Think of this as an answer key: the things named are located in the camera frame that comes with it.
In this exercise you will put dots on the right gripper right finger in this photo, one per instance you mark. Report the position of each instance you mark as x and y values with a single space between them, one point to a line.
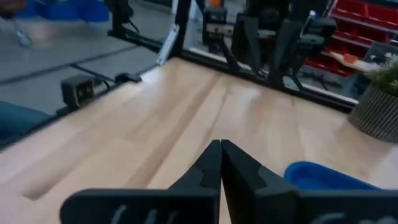
280 208

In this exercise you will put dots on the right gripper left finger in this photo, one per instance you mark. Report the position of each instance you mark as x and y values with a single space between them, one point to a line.
155 208

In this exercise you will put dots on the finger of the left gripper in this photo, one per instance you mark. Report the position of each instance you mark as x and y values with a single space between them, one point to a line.
248 40
284 46

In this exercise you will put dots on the blue plastic tray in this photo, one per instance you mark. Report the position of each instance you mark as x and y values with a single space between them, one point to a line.
317 177

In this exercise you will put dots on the small orange cup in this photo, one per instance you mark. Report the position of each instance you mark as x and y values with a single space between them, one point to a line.
350 59

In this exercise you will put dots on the black background stand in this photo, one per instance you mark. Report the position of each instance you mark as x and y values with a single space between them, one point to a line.
214 15

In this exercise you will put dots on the white and orange machine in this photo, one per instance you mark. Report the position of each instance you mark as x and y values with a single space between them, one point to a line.
216 2

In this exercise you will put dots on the red storage bin rack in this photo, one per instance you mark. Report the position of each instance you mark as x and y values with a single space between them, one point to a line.
357 12

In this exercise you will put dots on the light wooden side table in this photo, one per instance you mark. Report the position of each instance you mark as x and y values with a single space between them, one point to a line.
363 65

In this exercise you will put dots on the green plant in ribbed pot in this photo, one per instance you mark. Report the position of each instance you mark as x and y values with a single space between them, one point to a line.
376 118

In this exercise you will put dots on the black table edge clip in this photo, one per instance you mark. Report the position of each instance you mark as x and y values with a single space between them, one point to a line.
129 77

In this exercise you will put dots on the blue plastic storage bin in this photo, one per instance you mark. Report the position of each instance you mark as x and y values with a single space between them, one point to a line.
56 9
93 11

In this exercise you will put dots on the black aluminium table frame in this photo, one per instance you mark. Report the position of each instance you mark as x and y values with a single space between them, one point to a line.
183 28

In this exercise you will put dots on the silver frame bracket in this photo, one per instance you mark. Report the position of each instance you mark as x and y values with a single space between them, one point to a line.
168 46

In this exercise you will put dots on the small black table camera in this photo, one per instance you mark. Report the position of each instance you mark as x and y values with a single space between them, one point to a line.
76 91

